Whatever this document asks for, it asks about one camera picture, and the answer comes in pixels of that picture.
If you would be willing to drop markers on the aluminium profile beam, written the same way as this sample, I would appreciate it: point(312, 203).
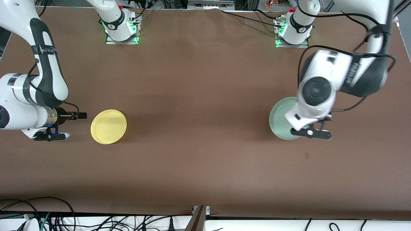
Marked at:
point(196, 221)

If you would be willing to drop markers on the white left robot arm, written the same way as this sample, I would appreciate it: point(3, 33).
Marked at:
point(321, 64)

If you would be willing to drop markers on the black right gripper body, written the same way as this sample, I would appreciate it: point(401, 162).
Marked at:
point(63, 116)

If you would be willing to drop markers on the colourful small toys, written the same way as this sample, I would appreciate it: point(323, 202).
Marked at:
point(273, 3)

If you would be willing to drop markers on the pale green plate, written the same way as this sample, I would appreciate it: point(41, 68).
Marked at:
point(279, 118)

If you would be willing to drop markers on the brown table mat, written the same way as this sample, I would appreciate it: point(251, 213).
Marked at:
point(205, 160)

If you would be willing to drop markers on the yellow plate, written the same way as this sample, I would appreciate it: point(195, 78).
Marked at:
point(108, 126)

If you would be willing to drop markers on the black power plug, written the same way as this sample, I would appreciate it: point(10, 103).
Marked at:
point(171, 224)

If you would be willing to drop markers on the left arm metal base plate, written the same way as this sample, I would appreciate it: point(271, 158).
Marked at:
point(303, 46)

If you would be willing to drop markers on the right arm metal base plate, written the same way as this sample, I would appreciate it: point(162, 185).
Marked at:
point(110, 41)

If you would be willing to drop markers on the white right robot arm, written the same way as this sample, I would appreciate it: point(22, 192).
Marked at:
point(48, 64)

